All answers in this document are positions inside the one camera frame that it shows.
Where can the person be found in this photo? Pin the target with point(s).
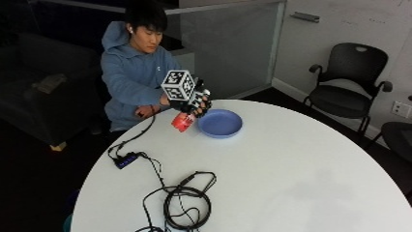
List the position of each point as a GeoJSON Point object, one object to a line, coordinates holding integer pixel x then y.
{"type": "Point", "coordinates": [132, 71]}

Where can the blue bowl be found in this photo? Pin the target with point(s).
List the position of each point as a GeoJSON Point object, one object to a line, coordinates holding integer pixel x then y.
{"type": "Point", "coordinates": [219, 123]}

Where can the white marker cube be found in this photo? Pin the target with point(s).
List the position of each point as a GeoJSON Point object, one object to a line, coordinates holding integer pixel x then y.
{"type": "Point", "coordinates": [176, 84]}

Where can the red drink can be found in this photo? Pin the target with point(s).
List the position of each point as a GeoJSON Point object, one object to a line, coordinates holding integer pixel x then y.
{"type": "Point", "coordinates": [183, 121]}

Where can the black office chair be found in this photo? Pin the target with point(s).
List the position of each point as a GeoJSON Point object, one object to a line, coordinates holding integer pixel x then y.
{"type": "Point", "coordinates": [399, 138]}
{"type": "Point", "coordinates": [343, 96]}

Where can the black usb hub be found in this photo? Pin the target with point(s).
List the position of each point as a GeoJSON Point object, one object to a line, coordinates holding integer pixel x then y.
{"type": "Point", "coordinates": [126, 160]}

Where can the glass partition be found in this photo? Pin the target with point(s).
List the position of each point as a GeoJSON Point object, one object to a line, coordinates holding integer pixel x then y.
{"type": "Point", "coordinates": [232, 48]}

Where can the dark sofa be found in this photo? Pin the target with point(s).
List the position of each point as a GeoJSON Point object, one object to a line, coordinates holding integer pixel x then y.
{"type": "Point", "coordinates": [47, 106]}

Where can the grey cloth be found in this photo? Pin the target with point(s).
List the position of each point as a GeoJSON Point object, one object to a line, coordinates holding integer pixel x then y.
{"type": "Point", "coordinates": [50, 83]}

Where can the white wall outlet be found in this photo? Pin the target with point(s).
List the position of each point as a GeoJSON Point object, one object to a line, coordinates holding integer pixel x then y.
{"type": "Point", "coordinates": [402, 109]}

